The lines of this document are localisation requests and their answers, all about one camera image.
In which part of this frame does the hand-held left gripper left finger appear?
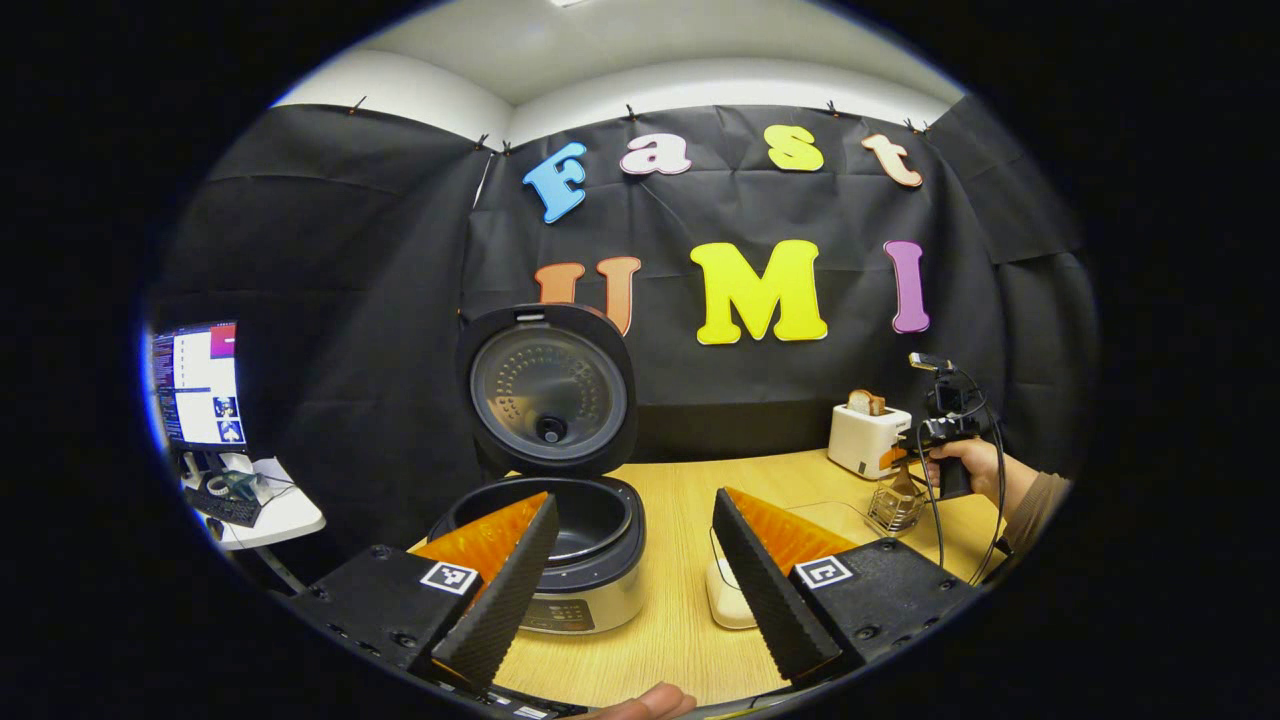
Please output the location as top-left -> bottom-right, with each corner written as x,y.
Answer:
290,492 -> 561,691

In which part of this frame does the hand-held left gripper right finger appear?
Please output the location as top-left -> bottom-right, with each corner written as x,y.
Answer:
712,488 -> 976,686

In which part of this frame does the grey silver rice cooker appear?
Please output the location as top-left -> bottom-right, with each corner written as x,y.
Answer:
428,303 -> 647,636

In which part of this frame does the white toaster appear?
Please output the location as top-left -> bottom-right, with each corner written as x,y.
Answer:
828,403 -> 913,479

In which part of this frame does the white side table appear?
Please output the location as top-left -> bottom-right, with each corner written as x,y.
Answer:
180,455 -> 327,596

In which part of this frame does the black keyboard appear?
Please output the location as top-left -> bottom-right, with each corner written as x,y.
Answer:
183,485 -> 263,528

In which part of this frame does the black backdrop cloth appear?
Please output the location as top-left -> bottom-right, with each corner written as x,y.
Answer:
150,100 -> 1099,601

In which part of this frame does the computer monitor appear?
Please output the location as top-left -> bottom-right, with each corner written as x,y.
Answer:
150,320 -> 248,453

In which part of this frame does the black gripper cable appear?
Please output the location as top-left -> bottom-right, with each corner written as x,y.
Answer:
915,368 -> 1007,586

